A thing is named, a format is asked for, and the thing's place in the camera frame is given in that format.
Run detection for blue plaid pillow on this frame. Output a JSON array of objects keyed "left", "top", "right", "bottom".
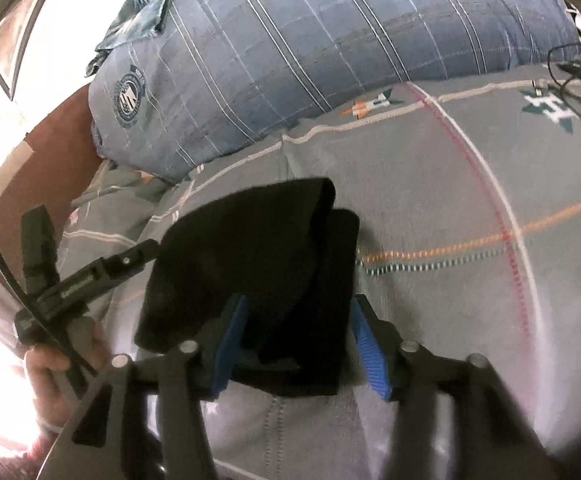
[{"left": 89, "top": 0, "right": 578, "bottom": 181}]

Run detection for grey patterned bed sheet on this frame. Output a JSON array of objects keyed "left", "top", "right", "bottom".
[{"left": 58, "top": 66, "right": 581, "bottom": 479}]

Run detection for person's left hand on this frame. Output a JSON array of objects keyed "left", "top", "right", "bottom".
[{"left": 25, "top": 318, "right": 112, "bottom": 430}]

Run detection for teal cloth behind pillow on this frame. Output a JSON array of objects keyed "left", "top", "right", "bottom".
[{"left": 85, "top": 0, "right": 172, "bottom": 77}]

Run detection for black pants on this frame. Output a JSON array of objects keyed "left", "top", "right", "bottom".
[{"left": 134, "top": 178, "right": 360, "bottom": 398}]

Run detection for black cable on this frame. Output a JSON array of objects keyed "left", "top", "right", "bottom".
[{"left": 530, "top": 41, "right": 581, "bottom": 141}]

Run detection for brown headboard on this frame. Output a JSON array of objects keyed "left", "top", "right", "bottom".
[{"left": 0, "top": 86, "right": 102, "bottom": 282}]

